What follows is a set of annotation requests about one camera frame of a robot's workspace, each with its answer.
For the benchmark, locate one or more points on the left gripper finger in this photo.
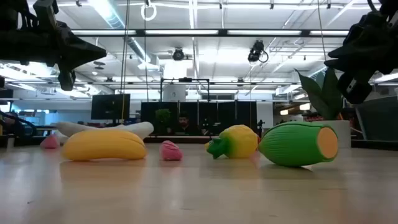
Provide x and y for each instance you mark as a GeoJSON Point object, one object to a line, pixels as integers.
{"type": "Point", "coordinates": [77, 51]}

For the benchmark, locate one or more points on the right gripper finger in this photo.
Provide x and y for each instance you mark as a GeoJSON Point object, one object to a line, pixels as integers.
{"type": "Point", "coordinates": [351, 59]}

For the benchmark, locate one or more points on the pink toy raspberry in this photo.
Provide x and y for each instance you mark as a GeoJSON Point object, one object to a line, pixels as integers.
{"type": "Point", "coordinates": [170, 152]}
{"type": "Point", "coordinates": [49, 142]}

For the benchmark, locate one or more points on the yellow toy banana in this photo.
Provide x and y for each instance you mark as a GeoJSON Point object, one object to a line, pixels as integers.
{"type": "Point", "coordinates": [102, 146]}

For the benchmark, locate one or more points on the green toy corn cob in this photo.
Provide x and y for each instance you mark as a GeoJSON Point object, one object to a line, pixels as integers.
{"type": "Point", "coordinates": [292, 144]}

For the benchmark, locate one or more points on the yellow toy pineapple green crown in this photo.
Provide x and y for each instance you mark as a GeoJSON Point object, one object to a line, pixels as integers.
{"type": "Point", "coordinates": [236, 143]}

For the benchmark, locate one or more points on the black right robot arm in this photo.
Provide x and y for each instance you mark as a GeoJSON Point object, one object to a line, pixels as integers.
{"type": "Point", "coordinates": [390, 5]}

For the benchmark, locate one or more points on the green leafy plant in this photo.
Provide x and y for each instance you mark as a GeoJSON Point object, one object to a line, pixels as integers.
{"type": "Point", "coordinates": [326, 99]}

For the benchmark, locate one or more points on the black monitor on stand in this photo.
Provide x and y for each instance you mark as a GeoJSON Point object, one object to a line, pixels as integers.
{"type": "Point", "coordinates": [110, 106]}

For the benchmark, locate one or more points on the grey office chair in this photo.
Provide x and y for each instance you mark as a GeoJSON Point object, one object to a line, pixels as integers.
{"type": "Point", "coordinates": [379, 118]}

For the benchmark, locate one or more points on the white plant pot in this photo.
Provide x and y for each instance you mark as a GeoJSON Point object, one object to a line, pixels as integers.
{"type": "Point", "coordinates": [343, 133]}

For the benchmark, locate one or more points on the white checked towel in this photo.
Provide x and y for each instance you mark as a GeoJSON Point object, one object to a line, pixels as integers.
{"type": "Point", "coordinates": [136, 128]}

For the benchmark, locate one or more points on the black round ceiling fixture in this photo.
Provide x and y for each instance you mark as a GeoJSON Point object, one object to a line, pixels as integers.
{"type": "Point", "coordinates": [178, 54]}

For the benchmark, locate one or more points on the white box unit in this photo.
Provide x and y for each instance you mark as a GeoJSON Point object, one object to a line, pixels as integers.
{"type": "Point", "coordinates": [174, 93]}

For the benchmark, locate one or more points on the small green bushy plant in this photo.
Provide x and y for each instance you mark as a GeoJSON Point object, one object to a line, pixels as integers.
{"type": "Point", "coordinates": [163, 117]}

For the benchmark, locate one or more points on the person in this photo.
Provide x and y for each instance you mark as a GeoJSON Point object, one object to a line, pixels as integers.
{"type": "Point", "coordinates": [184, 124]}

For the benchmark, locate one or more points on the black light bar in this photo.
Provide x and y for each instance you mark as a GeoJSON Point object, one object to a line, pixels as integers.
{"type": "Point", "coordinates": [222, 32]}

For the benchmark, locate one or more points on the black partition panels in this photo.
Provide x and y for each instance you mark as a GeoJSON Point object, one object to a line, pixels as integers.
{"type": "Point", "coordinates": [217, 115]}

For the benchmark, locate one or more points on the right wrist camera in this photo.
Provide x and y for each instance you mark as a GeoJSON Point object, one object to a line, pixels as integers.
{"type": "Point", "coordinates": [354, 90]}

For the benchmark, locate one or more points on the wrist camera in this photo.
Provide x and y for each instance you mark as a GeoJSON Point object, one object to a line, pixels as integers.
{"type": "Point", "coordinates": [66, 81]}
{"type": "Point", "coordinates": [354, 90]}

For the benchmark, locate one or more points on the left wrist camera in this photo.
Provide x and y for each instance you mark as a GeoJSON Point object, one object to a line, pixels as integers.
{"type": "Point", "coordinates": [66, 81]}

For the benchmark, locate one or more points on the black hanging camera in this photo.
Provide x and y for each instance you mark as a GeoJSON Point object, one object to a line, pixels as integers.
{"type": "Point", "coordinates": [256, 51]}

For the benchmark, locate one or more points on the black metal table frame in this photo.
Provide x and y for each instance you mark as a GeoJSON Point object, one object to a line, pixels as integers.
{"type": "Point", "coordinates": [180, 139]}

